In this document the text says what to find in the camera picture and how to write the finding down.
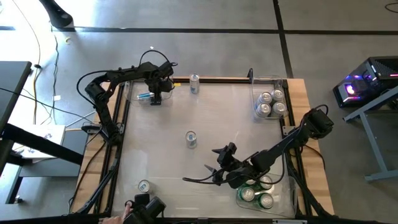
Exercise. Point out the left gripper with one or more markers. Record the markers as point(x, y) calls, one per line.
point(160, 77)

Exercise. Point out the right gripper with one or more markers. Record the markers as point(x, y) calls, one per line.
point(239, 174)

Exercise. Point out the Red Bull can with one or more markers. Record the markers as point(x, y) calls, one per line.
point(144, 96)
point(143, 186)
point(194, 84)
point(191, 138)

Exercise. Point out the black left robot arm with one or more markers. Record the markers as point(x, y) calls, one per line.
point(102, 105)

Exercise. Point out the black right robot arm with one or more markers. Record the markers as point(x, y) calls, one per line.
point(280, 146)

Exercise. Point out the clear plastic bin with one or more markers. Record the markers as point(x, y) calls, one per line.
point(132, 93)
point(261, 84)
point(286, 202)

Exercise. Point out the silver mounting plate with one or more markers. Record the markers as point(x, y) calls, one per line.
point(287, 130)

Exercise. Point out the black handheld device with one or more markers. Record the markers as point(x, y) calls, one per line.
point(146, 208)

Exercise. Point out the black clamp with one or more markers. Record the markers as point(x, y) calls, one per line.
point(250, 74)

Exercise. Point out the white box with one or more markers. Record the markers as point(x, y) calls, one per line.
point(46, 135)

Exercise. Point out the person's hand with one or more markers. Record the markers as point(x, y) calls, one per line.
point(116, 220)

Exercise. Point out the black curved stand foot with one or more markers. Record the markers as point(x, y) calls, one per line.
point(57, 14)

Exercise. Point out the black desk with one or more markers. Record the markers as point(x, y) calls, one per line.
point(12, 81)

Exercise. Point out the grey metal stand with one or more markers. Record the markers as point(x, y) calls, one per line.
point(373, 140)

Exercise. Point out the black computer tower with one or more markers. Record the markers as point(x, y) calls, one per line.
point(382, 68)

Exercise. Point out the black metal table frame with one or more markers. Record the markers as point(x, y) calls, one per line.
point(217, 80)

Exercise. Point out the silver metal bracket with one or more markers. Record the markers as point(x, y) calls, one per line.
point(289, 221)

